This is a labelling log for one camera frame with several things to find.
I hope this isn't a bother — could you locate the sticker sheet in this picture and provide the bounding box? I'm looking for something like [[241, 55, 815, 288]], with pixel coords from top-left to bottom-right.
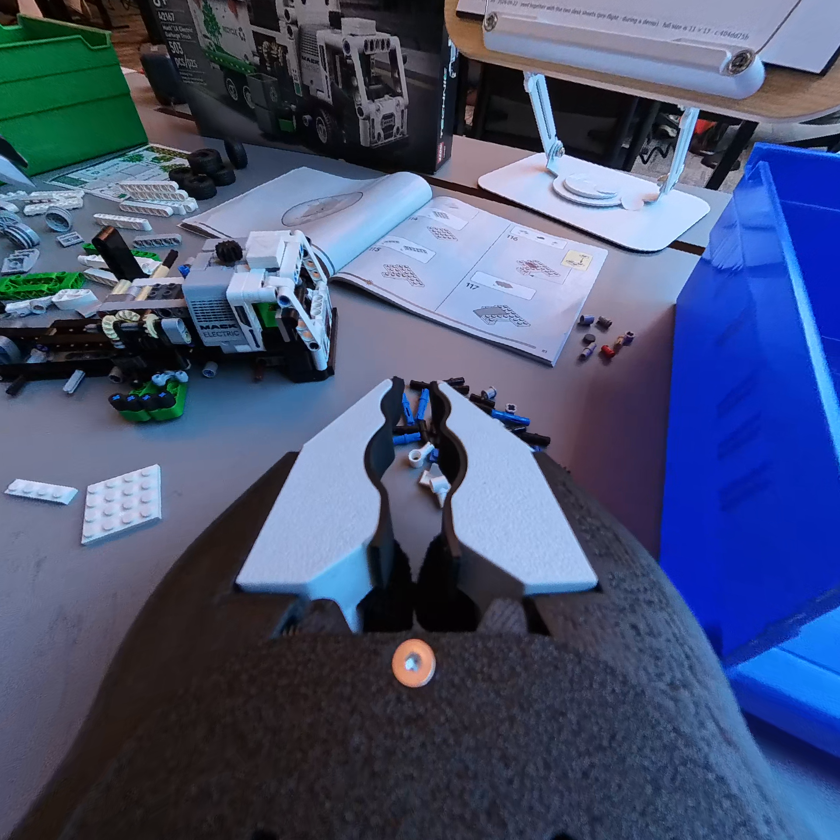
[[49, 146, 193, 199]]

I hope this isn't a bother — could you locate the white narrow lego plate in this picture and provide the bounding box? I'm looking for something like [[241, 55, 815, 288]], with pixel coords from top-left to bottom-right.
[[4, 479, 80, 506]]

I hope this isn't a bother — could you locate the pile of small lego pins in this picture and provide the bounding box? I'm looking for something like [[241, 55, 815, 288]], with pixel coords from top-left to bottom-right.
[[392, 376, 553, 509]]

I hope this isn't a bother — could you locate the group of white technic beams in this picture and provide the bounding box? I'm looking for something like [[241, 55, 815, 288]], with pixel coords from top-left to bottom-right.
[[92, 178, 199, 232]]

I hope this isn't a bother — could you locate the green storage bin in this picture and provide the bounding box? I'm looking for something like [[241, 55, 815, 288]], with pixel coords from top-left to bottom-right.
[[0, 14, 150, 178]]

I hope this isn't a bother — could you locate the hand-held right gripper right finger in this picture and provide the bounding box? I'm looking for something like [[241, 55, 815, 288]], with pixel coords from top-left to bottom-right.
[[435, 379, 599, 598]]

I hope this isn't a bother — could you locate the open instruction booklet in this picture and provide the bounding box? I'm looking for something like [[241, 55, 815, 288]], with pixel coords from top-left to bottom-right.
[[178, 166, 610, 367]]

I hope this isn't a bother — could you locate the group of grey wheel hubs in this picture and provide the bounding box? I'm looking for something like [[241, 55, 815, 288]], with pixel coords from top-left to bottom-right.
[[0, 209, 74, 250]]

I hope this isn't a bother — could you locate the green long thin beam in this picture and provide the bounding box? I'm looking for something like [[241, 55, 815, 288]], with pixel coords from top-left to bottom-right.
[[82, 241, 161, 261]]

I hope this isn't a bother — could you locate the black lego set box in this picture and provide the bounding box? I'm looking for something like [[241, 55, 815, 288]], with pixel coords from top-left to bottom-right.
[[140, 0, 460, 176]]

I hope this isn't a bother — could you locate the pile of black rubber tyres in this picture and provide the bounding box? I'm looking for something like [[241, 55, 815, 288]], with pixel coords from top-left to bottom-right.
[[168, 139, 249, 201]]

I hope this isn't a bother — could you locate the partly built lego truck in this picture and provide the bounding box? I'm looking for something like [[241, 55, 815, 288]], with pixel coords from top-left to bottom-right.
[[0, 228, 340, 398]]

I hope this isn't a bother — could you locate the blue storage bin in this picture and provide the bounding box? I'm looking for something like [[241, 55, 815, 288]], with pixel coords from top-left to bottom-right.
[[658, 141, 840, 759]]

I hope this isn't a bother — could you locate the white square lego plate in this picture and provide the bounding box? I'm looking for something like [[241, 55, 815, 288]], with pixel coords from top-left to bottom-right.
[[80, 464, 163, 547]]

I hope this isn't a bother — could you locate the document holder stand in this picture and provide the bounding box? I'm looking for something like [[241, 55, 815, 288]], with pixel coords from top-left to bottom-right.
[[445, 0, 840, 253]]

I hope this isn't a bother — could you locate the green and black lego subassembly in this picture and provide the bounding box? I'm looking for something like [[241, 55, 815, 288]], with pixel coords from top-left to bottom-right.
[[108, 369, 191, 424]]

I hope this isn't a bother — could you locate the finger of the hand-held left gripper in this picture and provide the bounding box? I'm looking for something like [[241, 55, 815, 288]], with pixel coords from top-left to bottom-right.
[[0, 136, 32, 193]]

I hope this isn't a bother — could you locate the green technic frame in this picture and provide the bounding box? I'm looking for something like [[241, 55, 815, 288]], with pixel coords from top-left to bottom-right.
[[0, 270, 88, 303]]

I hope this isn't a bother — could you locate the cluster of small lego connectors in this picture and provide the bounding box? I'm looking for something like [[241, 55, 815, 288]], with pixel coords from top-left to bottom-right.
[[577, 313, 636, 363]]

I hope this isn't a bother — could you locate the white long lego plate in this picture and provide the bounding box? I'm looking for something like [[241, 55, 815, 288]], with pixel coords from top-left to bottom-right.
[[23, 192, 86, 217]]

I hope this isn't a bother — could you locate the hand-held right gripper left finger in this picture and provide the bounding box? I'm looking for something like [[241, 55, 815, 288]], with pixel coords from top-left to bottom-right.
[[235, 376, 408, 634]]

